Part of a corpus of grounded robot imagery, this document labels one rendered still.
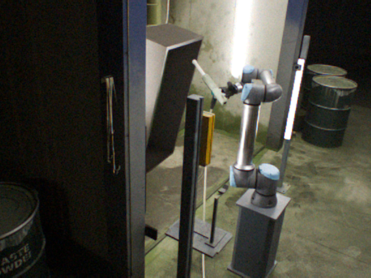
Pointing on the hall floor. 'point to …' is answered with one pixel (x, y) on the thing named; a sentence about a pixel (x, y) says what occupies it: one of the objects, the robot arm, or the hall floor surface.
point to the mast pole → (290, 138)
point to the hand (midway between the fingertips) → (214, 94)
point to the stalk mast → (189, 183)
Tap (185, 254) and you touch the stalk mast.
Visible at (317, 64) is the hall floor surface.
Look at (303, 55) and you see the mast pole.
